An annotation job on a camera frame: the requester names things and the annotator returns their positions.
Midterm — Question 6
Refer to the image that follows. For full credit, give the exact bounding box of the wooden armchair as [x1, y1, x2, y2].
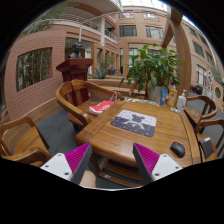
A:
[0, 116, 51, 167]
[56, 79, 121, 127]

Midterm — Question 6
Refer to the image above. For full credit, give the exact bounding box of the blue carton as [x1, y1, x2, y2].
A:
[160, 88, 168, 106]

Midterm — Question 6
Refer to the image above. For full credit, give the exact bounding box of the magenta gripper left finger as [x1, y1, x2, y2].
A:
[41, 143, 92, 185]

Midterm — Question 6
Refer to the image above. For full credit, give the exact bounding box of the wooden armchair far left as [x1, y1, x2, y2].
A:
[56, 79, 121, 127]

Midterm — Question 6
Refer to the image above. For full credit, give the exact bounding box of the dark bust sculpture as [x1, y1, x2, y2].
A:
[69, 42, 82, 58]

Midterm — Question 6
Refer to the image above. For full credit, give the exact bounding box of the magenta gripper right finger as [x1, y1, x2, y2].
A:
[133, 143, 182, 185]

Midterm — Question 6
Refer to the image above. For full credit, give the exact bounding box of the green potted plant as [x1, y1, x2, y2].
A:
[120, 44, 183, 99]

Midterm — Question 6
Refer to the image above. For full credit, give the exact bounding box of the black computer mouse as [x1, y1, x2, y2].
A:
[170, 142, 185, 158]

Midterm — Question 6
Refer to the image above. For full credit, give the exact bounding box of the wooden chair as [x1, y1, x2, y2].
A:
[184, 95, 217, 127]
[195, 118, 224, 162]

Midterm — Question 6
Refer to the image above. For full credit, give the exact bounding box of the red and white bag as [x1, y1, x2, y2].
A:
[89, 100, 113, 116]

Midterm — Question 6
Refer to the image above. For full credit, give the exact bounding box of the dark wooden pedestal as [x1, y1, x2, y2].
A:
[56, 58, 93, 82]

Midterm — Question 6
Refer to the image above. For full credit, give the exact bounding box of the grey bear mouse pad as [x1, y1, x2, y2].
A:
[111, 110, 157, 137]

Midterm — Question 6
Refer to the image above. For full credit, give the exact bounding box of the wooden chair far right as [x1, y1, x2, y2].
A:
[184, 95, 217, 127]

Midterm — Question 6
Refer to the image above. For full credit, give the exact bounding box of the white pump bottle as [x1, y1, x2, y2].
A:
[176, 91, 186, 111]

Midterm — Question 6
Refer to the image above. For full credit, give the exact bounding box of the yellow bottle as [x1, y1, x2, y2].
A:
[168, 86, 178, 107]

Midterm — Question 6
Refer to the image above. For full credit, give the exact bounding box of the black pouch on chair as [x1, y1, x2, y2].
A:
[199, 137, 214, 158]

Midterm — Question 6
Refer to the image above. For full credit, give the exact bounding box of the wooden chair near right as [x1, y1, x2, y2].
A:
[195, 118, 224, 162]

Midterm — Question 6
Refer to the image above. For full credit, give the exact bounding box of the wooden armchair near left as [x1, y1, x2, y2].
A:
[0, 116, 51, 167]

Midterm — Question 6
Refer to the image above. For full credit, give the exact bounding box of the wooden square table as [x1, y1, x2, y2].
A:
[76, 100, 201, 187]

